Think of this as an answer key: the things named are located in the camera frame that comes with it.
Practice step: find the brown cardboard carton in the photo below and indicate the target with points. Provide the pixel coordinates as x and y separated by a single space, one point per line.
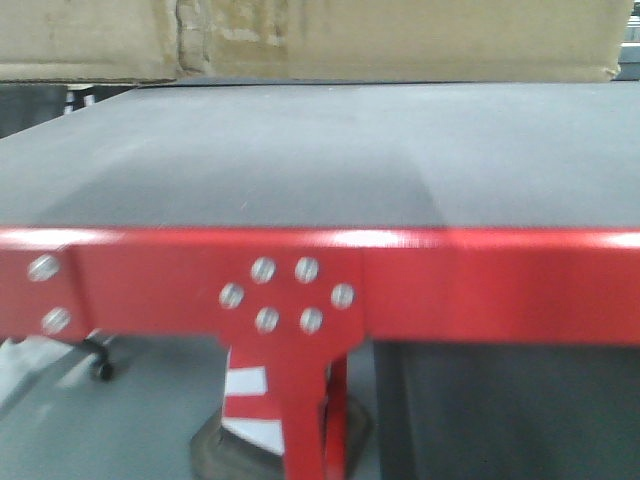
411 41

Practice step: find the dark cabinet under conveyor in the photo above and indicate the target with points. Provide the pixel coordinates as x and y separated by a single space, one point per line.
507 412

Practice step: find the red white striped cone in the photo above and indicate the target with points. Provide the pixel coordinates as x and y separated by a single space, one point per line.
243 439

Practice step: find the black caster wheel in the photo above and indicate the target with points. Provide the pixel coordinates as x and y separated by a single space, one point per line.
101 367

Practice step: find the red conveyor frame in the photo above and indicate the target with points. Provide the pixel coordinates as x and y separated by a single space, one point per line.
297 300

